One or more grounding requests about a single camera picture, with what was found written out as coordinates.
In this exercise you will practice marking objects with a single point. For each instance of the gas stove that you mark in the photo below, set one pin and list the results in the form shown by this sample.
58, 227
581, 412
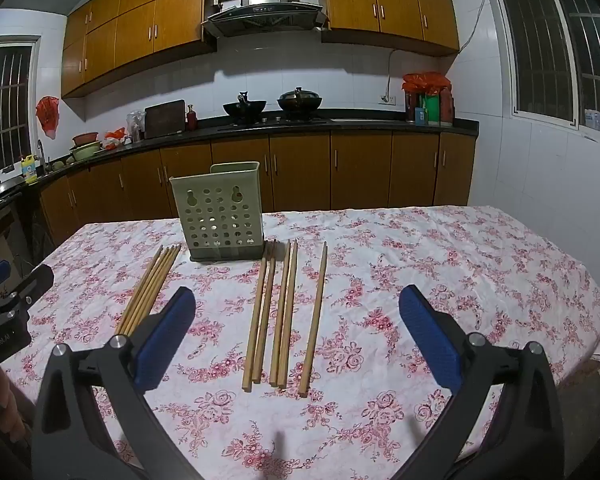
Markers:
290, 120

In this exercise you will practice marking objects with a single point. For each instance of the steel faucet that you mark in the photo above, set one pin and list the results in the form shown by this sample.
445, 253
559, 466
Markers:
41, 152

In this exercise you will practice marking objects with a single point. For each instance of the wooden base cabinets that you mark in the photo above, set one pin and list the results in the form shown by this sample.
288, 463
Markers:
300, 170

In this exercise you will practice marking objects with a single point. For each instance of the dark cutting board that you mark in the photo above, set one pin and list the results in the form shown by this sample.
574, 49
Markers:
165, 120

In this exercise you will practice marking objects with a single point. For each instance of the black kitchen countertop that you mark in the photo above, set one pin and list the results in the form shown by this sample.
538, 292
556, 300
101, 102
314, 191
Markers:
360, 125

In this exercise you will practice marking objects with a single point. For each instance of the wide barred window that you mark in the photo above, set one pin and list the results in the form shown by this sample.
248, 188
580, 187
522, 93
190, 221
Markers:
545, 45

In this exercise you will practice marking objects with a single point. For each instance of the steel range hood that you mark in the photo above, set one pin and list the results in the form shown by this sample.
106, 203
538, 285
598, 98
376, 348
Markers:
265, 12

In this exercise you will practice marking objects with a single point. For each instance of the wooden table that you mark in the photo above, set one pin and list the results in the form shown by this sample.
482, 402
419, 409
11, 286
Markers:
597, 360

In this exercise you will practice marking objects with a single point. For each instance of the green perforated utensil holder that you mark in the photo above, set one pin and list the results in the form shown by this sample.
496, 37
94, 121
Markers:
215, 220

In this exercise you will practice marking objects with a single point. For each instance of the person's left hand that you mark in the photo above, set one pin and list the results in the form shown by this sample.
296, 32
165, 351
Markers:
2, 410

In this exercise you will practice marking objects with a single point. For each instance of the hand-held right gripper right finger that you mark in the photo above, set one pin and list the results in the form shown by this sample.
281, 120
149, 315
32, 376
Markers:
430, 335

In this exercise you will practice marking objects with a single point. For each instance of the small red plastic bag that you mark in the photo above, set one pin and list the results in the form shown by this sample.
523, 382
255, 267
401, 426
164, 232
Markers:
116, 137

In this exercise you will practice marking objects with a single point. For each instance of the wooden wall cabinet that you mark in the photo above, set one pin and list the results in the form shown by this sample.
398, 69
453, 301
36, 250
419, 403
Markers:
130, 25
390, 5

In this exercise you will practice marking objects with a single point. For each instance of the yellow detergent bottle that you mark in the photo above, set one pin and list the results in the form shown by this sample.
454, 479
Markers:
30, 171

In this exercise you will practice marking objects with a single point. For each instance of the large red plastic bag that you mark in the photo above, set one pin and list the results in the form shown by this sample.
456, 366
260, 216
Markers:
425, 82

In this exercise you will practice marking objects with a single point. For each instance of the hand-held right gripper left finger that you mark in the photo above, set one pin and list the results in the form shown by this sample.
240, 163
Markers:
165, 342

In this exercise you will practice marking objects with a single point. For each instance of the green basin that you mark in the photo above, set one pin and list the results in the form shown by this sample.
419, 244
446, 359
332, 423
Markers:
86, 151

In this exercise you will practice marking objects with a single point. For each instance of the blue box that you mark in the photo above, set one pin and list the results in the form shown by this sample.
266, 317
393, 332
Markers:
420, 116

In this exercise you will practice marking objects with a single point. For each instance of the hanging red plastic bag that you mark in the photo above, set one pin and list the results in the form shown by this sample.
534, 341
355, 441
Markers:
47, 115

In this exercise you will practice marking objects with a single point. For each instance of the clear plastic bag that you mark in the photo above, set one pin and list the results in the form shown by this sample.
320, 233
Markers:
136, 125

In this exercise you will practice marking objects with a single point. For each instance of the red basin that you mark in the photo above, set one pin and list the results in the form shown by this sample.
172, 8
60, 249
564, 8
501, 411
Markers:
85, 138

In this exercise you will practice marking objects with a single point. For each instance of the wall power outlet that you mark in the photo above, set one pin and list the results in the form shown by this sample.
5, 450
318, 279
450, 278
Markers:
387, 99

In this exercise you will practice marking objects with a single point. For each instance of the green box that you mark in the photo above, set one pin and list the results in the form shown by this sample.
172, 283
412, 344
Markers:
432, 110

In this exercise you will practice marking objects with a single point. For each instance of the red bottle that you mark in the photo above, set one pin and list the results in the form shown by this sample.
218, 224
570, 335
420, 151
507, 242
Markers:
192, 119

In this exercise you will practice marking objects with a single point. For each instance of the black open wok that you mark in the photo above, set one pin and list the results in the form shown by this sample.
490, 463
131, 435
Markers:
245, 107

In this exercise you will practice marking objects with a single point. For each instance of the pink floral tablecloth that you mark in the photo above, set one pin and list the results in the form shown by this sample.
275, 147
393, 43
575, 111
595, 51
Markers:
380, 285

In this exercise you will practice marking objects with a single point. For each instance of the narrow barred window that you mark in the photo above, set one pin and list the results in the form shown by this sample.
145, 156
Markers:
7, 105

